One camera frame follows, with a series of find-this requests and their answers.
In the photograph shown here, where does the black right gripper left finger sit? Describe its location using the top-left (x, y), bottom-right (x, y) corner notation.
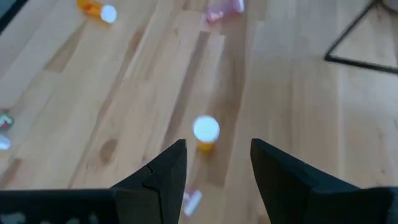
top-left (110, 139), bottom-right (188, 224)

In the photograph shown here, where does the teal medicine bottle with pills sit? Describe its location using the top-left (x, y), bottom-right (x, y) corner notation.
top-left (0, 113), bottom-right (16, 133)

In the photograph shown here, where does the wooden shelf black metal frame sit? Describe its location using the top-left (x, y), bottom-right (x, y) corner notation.
top-left (323, 0), bottom-right (398, 75)

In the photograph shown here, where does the black aluminium table frame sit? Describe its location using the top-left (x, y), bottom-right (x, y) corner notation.
top-left (0, 0), bottom-right (29, 34)

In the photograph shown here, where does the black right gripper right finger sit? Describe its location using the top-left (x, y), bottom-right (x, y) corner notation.
top-left (251, 139), bottom-right (389, 224)

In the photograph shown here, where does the pink medicine bottle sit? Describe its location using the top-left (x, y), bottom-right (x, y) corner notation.
top-left (182, 186), bottom-right (203, 218)
top-left (203, 0), bottom-right (246, 23)

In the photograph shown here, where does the orange medicine bottle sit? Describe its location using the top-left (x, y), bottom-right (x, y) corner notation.
top-left (76, 0), bottom-right (118, 24)
top-left (192, 114), bottom-right (221, 153)

